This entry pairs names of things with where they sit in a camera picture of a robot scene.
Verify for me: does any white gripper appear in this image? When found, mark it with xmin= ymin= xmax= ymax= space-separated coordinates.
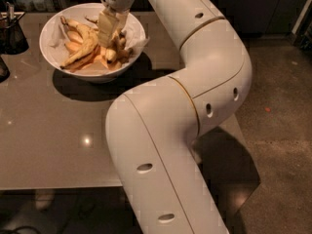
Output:
xmin=98 ymin=0 xmax=135 ymax=48

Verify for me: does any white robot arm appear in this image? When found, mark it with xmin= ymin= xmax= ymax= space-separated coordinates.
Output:
xmin=105 ymin=0 xmax=253 ymax=234

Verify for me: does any white ceramic bowl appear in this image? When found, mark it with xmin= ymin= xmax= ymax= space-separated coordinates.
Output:
xmin=39 ymin=3 xmax=147 ymax=84

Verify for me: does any white paper bowl liner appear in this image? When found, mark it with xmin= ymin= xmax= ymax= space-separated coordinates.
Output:
xmin=48 ymin=3 xmax=151 ymax=76

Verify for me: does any dark object left edge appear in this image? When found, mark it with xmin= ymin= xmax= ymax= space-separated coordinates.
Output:
xmin=0 ymin=57 xmax=10 ymax=83

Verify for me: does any dark cabinet front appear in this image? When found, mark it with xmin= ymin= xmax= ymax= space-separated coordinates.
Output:
xmin=61 ymin=0 xmax=306 ymax=35

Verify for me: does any black wire mesh basket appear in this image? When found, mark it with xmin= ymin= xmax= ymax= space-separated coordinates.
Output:
xmin=0 ymin=2 xmax=29 ymax=55

